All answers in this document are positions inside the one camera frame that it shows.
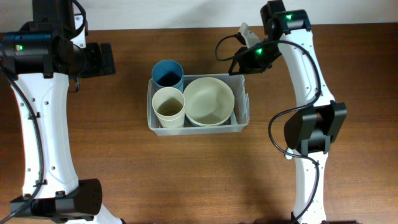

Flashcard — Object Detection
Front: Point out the cream bowl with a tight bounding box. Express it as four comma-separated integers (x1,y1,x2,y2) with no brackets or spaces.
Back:
186,114,231,127
183,77,235,119

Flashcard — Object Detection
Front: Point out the cream cup back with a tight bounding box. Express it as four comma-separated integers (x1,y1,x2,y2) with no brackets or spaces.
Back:
159,117,185,128

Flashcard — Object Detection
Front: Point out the cream cup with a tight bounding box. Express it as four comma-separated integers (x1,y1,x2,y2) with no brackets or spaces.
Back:
152,87,185,121
159,117,185,128

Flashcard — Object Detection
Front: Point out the grey plastic fork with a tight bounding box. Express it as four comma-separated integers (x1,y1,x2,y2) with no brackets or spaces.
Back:
229,112,238,125

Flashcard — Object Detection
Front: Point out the white plastic spoon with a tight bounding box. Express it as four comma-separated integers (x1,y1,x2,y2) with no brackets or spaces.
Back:
285,148,294,160

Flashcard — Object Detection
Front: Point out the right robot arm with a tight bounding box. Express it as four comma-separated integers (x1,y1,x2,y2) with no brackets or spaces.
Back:
228,1,348,223

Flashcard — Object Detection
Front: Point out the clear plastic storage container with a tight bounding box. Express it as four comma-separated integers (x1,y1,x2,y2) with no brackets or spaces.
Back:
147,73,250,136

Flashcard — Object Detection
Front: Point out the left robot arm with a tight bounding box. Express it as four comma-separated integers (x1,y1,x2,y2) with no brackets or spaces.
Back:
1,1,121,223

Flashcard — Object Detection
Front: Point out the blue cup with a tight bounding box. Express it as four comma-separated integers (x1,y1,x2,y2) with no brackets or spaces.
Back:
152,60,184,92

